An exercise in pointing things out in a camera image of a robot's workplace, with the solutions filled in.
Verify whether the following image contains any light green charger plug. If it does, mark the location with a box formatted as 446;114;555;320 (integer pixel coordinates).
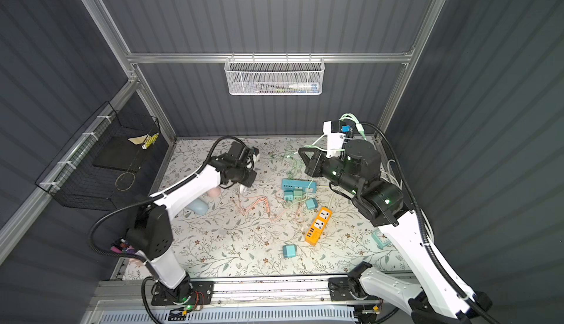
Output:
292;188;304;202

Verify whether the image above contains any blue-grey charger plug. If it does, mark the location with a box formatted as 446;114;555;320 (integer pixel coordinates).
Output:
305;199;318;210

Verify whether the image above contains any teal charger plug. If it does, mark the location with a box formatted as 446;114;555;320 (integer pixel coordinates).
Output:
283;190;295;202

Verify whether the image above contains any teal charger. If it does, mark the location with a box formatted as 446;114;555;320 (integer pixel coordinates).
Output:
283;245;298;259

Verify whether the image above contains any pink wireless mouse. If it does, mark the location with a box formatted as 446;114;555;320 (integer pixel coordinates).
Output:
207;187;222;199

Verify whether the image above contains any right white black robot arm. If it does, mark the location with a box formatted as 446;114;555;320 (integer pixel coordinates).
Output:
298;120;496;323

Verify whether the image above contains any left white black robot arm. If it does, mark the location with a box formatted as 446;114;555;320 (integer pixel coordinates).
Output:
88;135;259;305

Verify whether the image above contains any blue power strip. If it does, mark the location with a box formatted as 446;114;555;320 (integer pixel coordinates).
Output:
281;179;317;193

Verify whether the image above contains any orange power strip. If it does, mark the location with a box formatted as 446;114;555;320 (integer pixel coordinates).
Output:
305;207;332;246

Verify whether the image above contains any teal alarm clock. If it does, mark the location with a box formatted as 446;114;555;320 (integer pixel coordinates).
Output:
371;230;391;250

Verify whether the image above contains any yellow sticky note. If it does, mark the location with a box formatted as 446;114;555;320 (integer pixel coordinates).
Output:
128;135;151;145

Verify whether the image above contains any black notebook in basket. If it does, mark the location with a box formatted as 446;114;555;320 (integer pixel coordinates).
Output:
93;137;149;172

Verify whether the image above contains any pink pen cup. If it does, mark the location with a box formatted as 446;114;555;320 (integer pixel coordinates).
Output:
110;239;137;254

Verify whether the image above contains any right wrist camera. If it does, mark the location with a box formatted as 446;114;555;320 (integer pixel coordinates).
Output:
323;120;353;157

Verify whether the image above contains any pink charging cable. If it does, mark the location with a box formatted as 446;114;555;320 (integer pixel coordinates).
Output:
237;193;305;221

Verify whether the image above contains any light blue wireless mouse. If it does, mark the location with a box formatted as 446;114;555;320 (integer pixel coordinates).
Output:
187;198;209;216

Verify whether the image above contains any white wire mesh basket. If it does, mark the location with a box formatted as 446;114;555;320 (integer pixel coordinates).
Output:
224;58;325;96

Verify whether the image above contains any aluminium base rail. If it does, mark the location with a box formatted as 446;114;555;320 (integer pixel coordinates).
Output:
94;273;397;312

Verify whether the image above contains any black wire wall basket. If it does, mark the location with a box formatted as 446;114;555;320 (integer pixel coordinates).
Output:
35;102;167;211

